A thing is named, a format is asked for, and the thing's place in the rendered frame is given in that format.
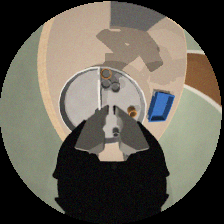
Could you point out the blue open crate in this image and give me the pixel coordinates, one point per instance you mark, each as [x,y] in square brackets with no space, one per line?
[160,106]

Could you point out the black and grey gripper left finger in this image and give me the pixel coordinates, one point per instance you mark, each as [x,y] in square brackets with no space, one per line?
[88,137]

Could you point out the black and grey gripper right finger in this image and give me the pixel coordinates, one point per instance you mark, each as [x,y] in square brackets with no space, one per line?
[135,138]

